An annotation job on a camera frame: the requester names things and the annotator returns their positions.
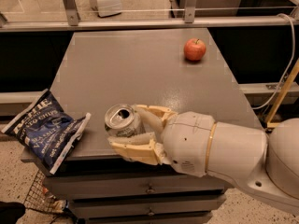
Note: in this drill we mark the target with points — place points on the metal railing frame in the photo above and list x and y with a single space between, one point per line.
75 15

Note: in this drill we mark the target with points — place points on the wooden yellow frame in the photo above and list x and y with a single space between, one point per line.
270 124

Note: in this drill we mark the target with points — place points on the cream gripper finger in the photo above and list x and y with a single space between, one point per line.
155 116
141 147

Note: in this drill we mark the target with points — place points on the red apple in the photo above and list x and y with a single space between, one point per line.
194 49

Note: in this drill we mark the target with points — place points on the silver green 7up can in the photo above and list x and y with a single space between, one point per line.
123 121

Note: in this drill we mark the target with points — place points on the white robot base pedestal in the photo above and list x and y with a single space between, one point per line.
106 8

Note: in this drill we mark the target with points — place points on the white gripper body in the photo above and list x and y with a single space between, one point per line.
188 140

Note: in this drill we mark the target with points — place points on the wire mesh basket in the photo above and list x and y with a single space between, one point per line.
40 199

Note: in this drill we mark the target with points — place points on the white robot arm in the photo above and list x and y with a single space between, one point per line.
264 166

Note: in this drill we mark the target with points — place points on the blue potato chip bag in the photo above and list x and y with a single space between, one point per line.
47 130

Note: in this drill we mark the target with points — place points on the grey drawer cabinet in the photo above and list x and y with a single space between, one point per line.
148 67

